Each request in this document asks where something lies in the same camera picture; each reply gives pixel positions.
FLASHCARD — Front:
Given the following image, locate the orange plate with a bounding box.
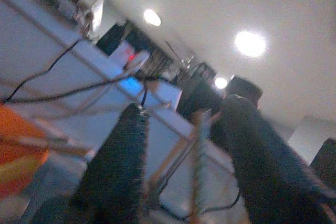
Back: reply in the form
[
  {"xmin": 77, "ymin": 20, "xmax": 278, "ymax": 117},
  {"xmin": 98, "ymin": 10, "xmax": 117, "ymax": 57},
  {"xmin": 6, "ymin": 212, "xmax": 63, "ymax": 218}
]
[{"xmin": 0, "ymin": 103, "xmax": 50, "ymax": 198}]

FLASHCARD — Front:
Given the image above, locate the black cable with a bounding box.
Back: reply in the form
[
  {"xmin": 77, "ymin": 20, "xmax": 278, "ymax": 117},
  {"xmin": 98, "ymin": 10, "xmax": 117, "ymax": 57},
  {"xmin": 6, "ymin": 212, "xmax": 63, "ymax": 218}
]
[
  {"xmin": 2, "ymin": 76, "xmax": 169, "ymax": 104},
  {"xmin": 2, "ymin": 39, "xmax": 81, "ymax": 103}
]

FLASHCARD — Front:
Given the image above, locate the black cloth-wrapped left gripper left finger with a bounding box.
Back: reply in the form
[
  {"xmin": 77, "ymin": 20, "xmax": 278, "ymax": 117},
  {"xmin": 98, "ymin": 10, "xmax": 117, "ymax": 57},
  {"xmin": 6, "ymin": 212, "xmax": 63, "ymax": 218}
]
[{"xmin": 70, "ymin": 102, "xmax": 150, "ymax": 224}]

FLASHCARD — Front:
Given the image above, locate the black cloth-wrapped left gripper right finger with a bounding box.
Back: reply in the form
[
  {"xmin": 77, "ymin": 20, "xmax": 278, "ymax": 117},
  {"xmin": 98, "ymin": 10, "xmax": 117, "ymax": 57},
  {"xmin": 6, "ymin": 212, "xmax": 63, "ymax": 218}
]
[{"xmin": 211, "ymin": 94, "xmax": 336, "ymax": 224}]

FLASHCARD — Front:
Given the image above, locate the round ceiling light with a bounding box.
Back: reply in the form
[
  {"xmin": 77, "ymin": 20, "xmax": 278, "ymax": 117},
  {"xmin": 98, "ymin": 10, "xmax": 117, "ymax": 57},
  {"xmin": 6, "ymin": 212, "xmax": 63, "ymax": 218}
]
[
  {"xmin": 214, "ymin": 77, "xmax": 228, "ymax": 90},
  {"xmin": 143, "ymin": 8, "xmax": 162, "ymax": 27},
  {"xmin": 234, "ymin": 30, "xmax": 267, "ymax": 57}
]

